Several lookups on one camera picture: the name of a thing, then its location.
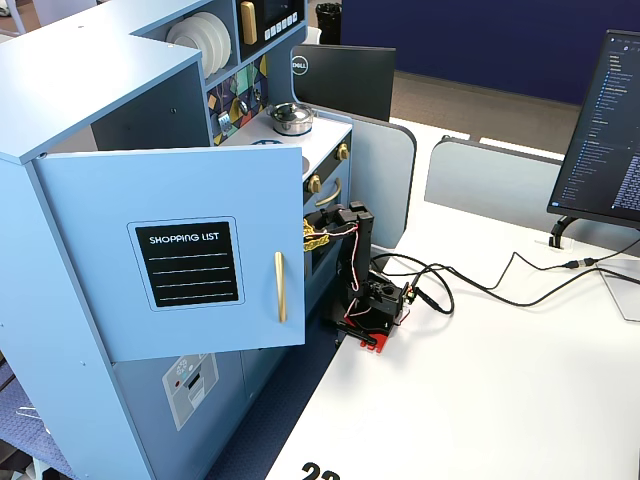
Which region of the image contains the black cable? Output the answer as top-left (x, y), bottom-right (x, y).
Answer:
top-left (372, 251), bottom-right (640, 292)
top-left (410, 263), bottom-right (640, 316)

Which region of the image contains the gold cabinet door handle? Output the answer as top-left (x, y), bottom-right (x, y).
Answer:
top-left (273, 251), bottom-right (288, 324)

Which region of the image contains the red white servo wire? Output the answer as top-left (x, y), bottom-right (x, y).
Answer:
top-left (343, 223), bottom-right (374, 317)

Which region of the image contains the dark blue office partition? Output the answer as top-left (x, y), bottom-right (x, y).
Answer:
top-left (339, 0), bottom-right (640, 107)

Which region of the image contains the black trash bin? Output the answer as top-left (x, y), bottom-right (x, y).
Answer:
top-left (315, 2), bottom-right (343, 46)

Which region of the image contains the gold oven door handle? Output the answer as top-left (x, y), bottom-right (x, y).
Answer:
top-left (315, 178), bottom-right (344, 209)

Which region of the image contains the red table clamp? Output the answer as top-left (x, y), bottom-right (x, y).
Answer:
top-left (358, 327), bottom-right (399, 355)

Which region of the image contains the blue toy kitchen unit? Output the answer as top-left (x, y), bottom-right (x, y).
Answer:
top-left (0, 0), bottom-right (354, 480)

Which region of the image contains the white toy plate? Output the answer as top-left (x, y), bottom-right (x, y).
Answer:
top-left (166, 18), bottom-right (214, 81)
top-left (185, 13), bottom-right (225, 76)
top-left (199, 10), bottom-right (233, 71)

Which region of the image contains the black Dell monitor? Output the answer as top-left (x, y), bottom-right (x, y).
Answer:
top-left (290, 43), bottom-right (397, 124)

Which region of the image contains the blue cabinet door shopping list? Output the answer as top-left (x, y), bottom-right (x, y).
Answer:
top-left (32, 144), bottom-right (307, 364)

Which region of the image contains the grey desk divider panel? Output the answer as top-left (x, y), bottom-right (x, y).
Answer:
top-left (314, 107), bottom-right (419, 252)
top-left (423, 136), bottom-right (567, 237)

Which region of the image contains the steel pot with lid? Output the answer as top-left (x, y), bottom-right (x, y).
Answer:
top-left (266, 101), bottom-right (317, 137)

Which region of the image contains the black monitor showing code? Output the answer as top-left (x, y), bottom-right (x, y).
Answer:
top-left (546, 28), bottom-right (640, 227)

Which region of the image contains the black monitor stand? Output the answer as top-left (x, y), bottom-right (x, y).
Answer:
top-left (549, 214), bottom-right (594, 250)

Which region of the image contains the grey flat device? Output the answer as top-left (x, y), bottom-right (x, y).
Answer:
top-left (598, 268), bottom-right (640, 323)

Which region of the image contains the gold microwave handle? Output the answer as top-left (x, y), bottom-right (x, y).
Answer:
top-left (239, 1), bottom-right (259, 46)

